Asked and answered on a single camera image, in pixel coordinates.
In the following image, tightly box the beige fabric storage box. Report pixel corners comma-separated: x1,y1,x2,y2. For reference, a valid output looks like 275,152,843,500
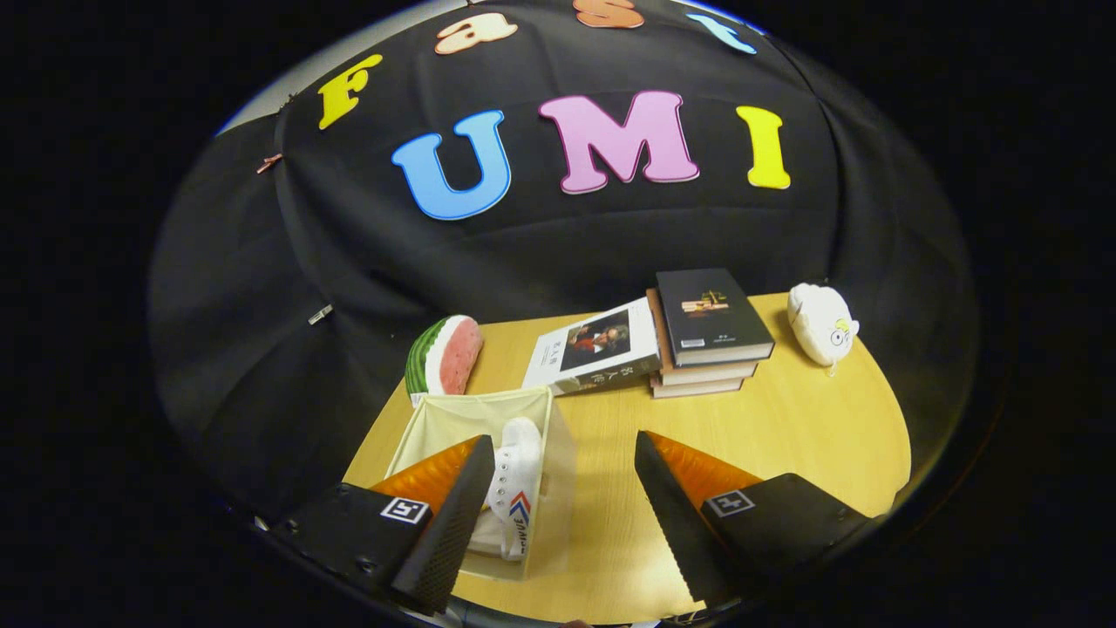
384,386,578,583

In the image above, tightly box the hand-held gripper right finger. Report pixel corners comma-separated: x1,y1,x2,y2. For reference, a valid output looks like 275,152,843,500
634,429,874,606

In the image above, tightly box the white plush toy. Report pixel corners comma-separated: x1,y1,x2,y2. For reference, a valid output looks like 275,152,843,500
787,283,861,369

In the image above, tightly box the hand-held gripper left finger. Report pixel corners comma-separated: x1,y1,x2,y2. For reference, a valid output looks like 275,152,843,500
269,433,496,617

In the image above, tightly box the watermelon slice plush toy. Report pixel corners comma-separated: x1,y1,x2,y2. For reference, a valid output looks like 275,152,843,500
405,315,485,408

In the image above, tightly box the white portrait cover book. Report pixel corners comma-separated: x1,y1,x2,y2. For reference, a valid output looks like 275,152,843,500
521,297,662,396

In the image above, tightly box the black backdrop cloth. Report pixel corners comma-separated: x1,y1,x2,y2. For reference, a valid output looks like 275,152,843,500
146,0,982,524

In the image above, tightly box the black cover book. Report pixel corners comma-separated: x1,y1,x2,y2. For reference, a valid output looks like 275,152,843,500
656,268,776,367

